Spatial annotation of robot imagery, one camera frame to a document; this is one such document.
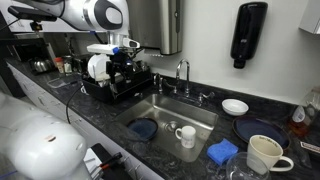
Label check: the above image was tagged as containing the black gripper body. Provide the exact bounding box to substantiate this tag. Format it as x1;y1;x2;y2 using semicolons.
107;49;138;84

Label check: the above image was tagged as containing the white ceramic cup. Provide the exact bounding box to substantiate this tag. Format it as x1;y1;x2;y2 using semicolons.
174;125;197;149

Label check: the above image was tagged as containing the chrome sink soap pump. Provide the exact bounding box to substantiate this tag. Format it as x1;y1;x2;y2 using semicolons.
153;73;165;95

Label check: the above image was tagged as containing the chrome sink faucet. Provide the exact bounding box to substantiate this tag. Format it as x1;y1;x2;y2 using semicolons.
175;58;192;98

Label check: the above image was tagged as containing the steel sink drain strainer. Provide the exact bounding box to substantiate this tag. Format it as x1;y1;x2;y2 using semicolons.
164;120;180;134

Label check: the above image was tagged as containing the stainless steel sink basin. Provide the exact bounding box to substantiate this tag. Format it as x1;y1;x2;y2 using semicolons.
114;93;219;164

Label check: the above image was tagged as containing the black dish rack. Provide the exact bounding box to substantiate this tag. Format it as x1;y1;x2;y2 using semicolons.
81;61;154;104

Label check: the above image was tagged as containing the white dinner plate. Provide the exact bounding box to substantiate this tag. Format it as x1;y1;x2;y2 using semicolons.
87;53;111;83

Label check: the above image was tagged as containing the dark blue ceramic plate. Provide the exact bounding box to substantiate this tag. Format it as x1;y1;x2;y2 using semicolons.
232;116;291;150
126;117;159;142

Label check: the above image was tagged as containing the small glass jar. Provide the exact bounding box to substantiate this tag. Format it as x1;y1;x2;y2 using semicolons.
63;55;74;74

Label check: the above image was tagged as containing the clear plastic tray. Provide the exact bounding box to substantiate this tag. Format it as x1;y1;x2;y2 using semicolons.
46;77;80;90

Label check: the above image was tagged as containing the steel paper towel dispenser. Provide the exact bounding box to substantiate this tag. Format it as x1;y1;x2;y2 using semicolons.
127;0;184;56

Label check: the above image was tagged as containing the spice jar red lid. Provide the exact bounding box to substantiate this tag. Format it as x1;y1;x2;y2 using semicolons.
54;56;65;74

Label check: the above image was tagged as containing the steel kettle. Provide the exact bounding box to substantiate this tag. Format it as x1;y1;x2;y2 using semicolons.
29;57;56;74

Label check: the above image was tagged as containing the black countertop appliance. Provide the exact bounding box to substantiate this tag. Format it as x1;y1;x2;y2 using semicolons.
0;36;51;64

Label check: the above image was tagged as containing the small white bowl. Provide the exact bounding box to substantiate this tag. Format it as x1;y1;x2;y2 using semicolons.
221;98;250;117

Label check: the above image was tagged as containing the blue sponge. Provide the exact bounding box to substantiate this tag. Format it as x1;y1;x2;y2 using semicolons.
206;138;239;167

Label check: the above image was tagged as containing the clear glass bowl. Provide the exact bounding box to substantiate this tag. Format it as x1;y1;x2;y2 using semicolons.
225;151;272;180

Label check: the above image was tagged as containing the beige ceramic mug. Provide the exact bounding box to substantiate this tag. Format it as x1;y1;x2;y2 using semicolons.
246;134;295;175

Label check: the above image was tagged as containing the white label card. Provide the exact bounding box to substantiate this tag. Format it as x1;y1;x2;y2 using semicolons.
299;141;320;155

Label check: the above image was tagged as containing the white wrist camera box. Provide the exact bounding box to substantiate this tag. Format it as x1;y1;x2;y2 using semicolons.
87;43;120;56

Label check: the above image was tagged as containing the chrome faucet lever handle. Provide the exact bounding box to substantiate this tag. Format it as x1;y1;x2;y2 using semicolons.
198;91;216;105
163;78;178;95

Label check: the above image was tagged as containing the black cable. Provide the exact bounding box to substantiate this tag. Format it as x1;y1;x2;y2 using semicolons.
65;84;84;125

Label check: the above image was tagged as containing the orange handled clamp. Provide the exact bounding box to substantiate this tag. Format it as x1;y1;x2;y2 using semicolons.
99;152;124;168

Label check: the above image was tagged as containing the black stereo camera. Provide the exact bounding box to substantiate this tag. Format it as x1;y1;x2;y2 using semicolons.
8;5;58;32

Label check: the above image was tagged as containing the black wall soap dispenser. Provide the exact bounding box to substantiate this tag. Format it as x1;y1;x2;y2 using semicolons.
230;1;269;70

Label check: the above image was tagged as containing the white wall cabinet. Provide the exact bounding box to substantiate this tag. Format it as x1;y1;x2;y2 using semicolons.
298;0;320;35

